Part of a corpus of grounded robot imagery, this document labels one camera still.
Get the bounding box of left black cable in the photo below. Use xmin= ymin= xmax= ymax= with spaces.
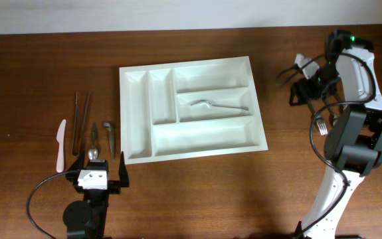
xmin=25 ymin=170 xmax=78 ymax=239

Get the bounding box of pink plastic knife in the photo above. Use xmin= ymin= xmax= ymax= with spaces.
xmin=56 ymin=119 xmax=66 ymax=173

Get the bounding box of silver fork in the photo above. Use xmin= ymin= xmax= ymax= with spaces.
xmin=190 ymin=100 xmax=248 ymax=111
xmin=307 ymin=101 xmax=328 ymax=136

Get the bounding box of white plastic cutlery tray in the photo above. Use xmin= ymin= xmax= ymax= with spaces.
xmin=119 ymin=56 xmax=268 ymax=165

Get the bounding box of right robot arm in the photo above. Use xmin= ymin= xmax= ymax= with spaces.
xmin=289 ymin=30 xmax=382 ymax=238

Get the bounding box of small silver teaspoon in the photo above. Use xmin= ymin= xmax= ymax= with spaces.
xmin=88 ymin=122 xmax=99 ymax=160

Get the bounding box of small bent metal spoon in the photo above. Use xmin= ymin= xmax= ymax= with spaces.
xmin=103 ymin=121 xmax=116 ymax=161

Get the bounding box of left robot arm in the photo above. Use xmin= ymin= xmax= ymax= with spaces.
xmin=62 ymin=153 xmax=130 ymax=238

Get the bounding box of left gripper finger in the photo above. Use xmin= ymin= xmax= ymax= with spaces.
xmin=68 ymin=151 xmax=86 ymax=172
xmin=118 ymin=151 xmax=130 ymax=187

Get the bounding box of right black cable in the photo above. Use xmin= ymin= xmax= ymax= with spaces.
xmin=274 ymin=52 xmax=377 ymax=238

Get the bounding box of black cable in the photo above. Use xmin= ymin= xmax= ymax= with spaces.
xmin=25 ymin=170 xmax=78 ymax=239
xmin=274 ymin=52 xmax=377 ymax=238

